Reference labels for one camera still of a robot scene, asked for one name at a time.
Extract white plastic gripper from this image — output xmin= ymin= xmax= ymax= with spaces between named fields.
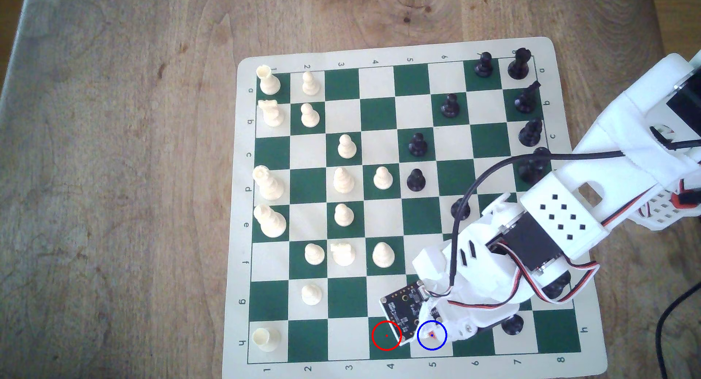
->
xmin=413 ymin=198 xmax=535 ymax=342

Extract white chess bishop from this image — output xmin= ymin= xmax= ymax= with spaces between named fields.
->
xmin=372 ymin=241 xmax=396 ymax=269
xmin=333 ymin=167 xmax=356 ymax=194

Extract black chess king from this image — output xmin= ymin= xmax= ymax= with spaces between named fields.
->
xmin=543 ymin=274 xmax=571 ymax=302

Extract white chess knight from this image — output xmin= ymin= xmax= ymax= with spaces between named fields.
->
xmin=258 ymin=99 xmax=286 ymax=128
xmin=330 ymin=242 xmax=357 ymax=267

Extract black chess queen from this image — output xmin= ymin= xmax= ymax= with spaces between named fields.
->
xmin=517 ymin=147 xmax=552 ymax=185

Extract white chess rook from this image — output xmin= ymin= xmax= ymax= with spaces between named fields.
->
xmin=256 ymin=65 xmax=281 ymax=96
xmin=253 ymin=328 xmax=282 ymax=353

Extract white chess king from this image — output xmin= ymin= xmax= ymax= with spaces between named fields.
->
xmin=253 ymin=204 xmax=288 ymax=238

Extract black chess bishop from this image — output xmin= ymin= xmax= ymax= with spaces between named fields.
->
xmin=518 ymin=118 xmax=544 ymax=148

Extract green white chess board mat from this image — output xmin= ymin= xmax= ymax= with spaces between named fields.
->
xmin=222 ymin=37 xmax=609 ymax=379

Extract white chess queen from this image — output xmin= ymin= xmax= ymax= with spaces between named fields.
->
xmin=252 ymin=165 xmax=286 ymax=201

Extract black chess knight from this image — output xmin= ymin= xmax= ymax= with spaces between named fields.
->
xmin=514 ymin=80 xmax=542 ymax=114

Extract black chess rook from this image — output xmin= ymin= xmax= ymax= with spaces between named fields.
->
xmin=507 ymin=47 xmax=532 ymax=81

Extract orange black clamp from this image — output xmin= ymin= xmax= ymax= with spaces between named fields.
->
xmin=673 ymin=188 xmax=701 ymax=209

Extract red white black servo wire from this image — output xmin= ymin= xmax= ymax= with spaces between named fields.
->
xmin=433 ymin=242 xmax=601 ymax=314
xmin=601 ymin=183 xmax=682 ymax=227

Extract black camera circuit board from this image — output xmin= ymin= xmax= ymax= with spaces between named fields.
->
xmin=380 ymin=282 xmax=427 ymax=348

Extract black cable on table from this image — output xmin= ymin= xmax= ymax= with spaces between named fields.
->
xmin=657 ymin=285 xmax=701 ymax=379

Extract black camera cable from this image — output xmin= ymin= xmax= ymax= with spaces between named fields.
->
xmin=448 ymin=127 xmax=701 ymax=300

